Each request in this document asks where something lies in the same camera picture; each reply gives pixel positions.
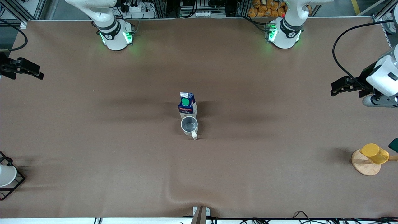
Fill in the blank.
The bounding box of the blue white milk carton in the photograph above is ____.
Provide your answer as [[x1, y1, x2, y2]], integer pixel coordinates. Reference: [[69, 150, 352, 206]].
[[178, 92, 198, 120]]

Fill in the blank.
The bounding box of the white mug with handle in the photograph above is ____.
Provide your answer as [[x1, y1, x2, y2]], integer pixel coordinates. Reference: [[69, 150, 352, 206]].
[[181, 116, 199, 140]]

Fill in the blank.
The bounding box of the yellow plastic cup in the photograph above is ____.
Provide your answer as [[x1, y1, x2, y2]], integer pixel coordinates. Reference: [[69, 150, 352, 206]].
[[360, 143, 390, 164]]

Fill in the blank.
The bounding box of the wooden round cup stand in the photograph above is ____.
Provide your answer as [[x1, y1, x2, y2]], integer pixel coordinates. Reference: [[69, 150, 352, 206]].
[[351, 149, 398, 176]]

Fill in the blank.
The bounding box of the white cup in rack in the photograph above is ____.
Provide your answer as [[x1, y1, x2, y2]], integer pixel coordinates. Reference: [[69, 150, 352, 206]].
[[0, 164, 17, 187]]

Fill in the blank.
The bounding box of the white sneaker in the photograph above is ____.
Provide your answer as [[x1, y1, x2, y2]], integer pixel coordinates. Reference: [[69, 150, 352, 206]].
[[382, 19, 397, 35]]

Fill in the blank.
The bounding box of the brown table cover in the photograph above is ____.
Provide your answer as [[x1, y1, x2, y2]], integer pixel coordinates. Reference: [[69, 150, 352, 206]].
[[0, 17, 398, 219]]

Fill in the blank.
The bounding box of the bag of orange buns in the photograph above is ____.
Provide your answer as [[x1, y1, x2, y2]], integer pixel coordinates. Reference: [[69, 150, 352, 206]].
[[248, 0, 312, 18]]

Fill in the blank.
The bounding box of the white power strip with plugs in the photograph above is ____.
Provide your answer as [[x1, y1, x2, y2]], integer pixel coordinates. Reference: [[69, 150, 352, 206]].
[[122, 2, 156, 19]]

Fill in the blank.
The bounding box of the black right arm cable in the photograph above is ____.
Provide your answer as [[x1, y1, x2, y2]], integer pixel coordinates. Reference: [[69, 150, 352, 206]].
[[0, 18, 29, 52]]

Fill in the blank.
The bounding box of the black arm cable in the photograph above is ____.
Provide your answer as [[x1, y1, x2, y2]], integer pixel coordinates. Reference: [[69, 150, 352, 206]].
[[0, 18, 29, 52], [332, 19, 395, 90]]

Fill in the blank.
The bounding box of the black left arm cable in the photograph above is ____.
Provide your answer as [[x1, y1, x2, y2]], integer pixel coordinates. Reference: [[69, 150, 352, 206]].
[[332, 19, 395, 90]]

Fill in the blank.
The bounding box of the aluminium frame post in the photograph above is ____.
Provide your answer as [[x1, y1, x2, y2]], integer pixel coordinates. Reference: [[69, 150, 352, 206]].
[[372, 0, 398, 25], [0, 0, 48, 28]]

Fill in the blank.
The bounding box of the black wire rack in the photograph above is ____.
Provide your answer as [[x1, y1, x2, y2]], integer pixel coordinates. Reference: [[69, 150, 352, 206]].
[[0, 152, 26, 201]]

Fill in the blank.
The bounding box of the grey mounting bracket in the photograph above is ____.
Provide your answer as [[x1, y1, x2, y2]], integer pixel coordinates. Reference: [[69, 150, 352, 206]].
[[191, 206, 211, 224]]

